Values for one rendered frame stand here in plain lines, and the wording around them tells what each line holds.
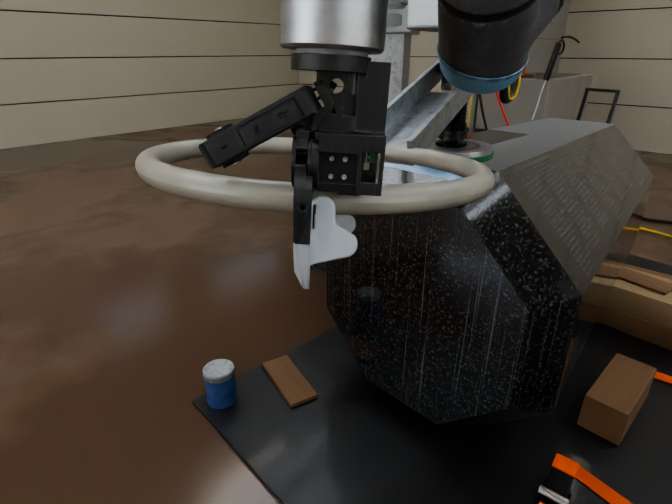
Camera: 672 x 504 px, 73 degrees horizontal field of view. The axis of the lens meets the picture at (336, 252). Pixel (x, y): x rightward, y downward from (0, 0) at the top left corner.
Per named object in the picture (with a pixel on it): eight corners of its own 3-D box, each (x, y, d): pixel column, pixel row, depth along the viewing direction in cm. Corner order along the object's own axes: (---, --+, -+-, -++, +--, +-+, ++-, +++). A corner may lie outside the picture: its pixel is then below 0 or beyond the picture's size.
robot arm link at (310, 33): (273, -19, 33) (288, 2, 42) (273, 53, 35) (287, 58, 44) (394, -12, 33) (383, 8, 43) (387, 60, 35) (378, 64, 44)
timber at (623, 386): (618, 446, 133) (629, 415, 128) (576, 424, 141) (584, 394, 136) (647, 397, 152) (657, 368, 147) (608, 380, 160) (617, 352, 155)
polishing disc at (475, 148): (498, 159, 109) (499, 154, 109) (409, 156, 112) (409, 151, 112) (486, 143, 128) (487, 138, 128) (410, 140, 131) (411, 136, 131)
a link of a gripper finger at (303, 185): (308, 247, 39) (313, 144, 38) (291, 246, 39) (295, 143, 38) (311, 239, 44) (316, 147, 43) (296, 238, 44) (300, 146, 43)
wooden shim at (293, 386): (262, 366, 167) (262, 362, 166) (287, 357, 172) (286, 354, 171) (291, 408, 147) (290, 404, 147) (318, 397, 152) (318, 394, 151)
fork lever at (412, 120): (451, 54, 134) (452, 36, 131) (520, 54, 125) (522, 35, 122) (338, 157, 89) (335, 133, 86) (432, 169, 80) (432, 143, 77)
